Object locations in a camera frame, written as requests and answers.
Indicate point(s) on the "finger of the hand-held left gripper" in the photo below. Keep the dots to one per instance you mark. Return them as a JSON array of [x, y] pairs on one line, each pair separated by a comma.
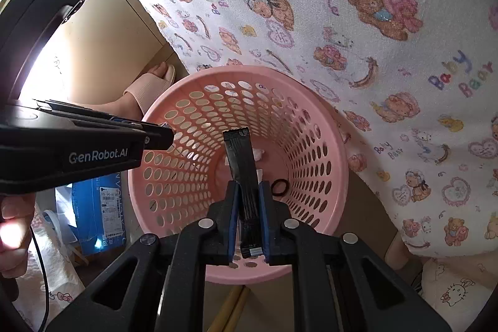
[[97, 113], [159, 139]]

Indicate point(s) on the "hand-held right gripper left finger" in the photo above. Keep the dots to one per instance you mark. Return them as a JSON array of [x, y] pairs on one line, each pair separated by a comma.
[[233, 223]]

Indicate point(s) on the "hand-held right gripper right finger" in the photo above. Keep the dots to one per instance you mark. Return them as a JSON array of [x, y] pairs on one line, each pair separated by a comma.
[[266, 223]]

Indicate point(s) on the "black packet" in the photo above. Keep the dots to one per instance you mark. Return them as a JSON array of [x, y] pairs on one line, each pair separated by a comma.
[[241, 168]]

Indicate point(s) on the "pink plastic basket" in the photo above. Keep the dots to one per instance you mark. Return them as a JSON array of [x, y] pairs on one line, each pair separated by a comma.
[[311, 161]]

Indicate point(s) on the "person's left hand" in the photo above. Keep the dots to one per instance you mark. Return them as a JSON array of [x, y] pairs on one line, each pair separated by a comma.
[[15, 223]]

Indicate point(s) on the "person's foot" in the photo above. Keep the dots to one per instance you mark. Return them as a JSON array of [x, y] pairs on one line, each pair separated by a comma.
[[116, 108]]

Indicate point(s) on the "pink slipper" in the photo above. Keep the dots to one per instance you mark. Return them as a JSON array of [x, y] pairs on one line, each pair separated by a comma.
[[151, 87]]

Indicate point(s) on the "blue cardboard box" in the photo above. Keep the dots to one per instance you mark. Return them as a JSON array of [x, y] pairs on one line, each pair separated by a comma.
[[89, 223]]

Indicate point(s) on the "yellow wooden stick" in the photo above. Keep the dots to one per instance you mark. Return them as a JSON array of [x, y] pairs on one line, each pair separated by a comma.
[[233, 308]]

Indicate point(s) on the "bear printed blanket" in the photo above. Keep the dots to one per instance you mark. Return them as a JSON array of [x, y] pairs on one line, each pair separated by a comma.
[[350, 63]]

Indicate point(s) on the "white printed pants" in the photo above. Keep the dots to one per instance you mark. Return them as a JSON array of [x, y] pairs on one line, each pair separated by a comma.
[[455, 293]]

